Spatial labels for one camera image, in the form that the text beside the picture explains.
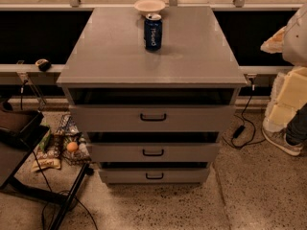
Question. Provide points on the grey top drawer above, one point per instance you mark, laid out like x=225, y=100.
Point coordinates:
x=151, y=119

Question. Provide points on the grey drawer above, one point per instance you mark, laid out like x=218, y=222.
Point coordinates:
x=153, y=152
x=165, y=176
x=151, y=119

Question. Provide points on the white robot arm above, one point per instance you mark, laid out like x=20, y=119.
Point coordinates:
x=289, y=91

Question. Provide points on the grey drawer cabinet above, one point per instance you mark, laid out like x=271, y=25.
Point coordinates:
x=110, y=66

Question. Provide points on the grey middle drawer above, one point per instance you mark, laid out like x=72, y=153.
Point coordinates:
x=153, y=152

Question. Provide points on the grey bottom drawer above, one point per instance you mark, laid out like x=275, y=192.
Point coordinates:
x=165, y=176

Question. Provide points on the blue soda can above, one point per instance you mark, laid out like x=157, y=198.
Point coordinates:
x=153, y=31

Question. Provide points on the orange fruit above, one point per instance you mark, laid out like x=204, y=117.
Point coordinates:
x=72, y=146

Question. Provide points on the white ceramic bowl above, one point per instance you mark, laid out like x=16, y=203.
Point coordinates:
x=149, y=6

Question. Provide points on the black tape measure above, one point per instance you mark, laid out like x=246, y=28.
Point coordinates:
x=43, y=64

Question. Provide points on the snack bag on floor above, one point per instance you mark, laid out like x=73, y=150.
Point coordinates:
x=46, y=160

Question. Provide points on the grey sneaker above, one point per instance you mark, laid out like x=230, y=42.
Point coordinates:
x=278, y=139

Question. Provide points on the black bin on table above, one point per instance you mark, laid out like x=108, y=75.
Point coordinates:
x=17, y=127

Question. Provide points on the person leg dark trousers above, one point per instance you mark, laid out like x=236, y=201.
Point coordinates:
x=296, y=130

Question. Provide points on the black side table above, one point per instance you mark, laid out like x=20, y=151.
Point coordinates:
x=11, y=161

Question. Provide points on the wire basket with snacks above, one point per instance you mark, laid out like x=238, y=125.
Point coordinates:
x=70, y=133

